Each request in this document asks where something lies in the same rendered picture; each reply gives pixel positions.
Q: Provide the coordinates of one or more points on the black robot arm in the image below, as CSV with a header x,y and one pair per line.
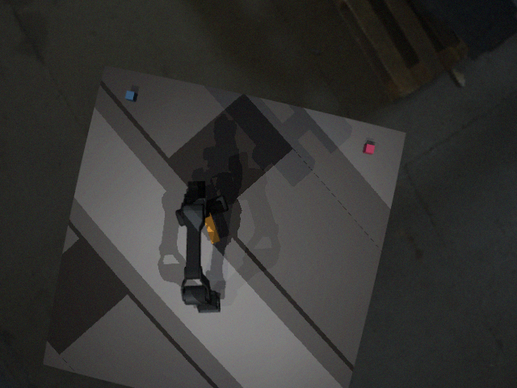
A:
x,y
194,211

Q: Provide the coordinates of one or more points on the small blue cube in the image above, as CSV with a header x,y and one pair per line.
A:
x,y
131,96

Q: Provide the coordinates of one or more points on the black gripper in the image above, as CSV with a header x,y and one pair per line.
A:
x,y
216,205

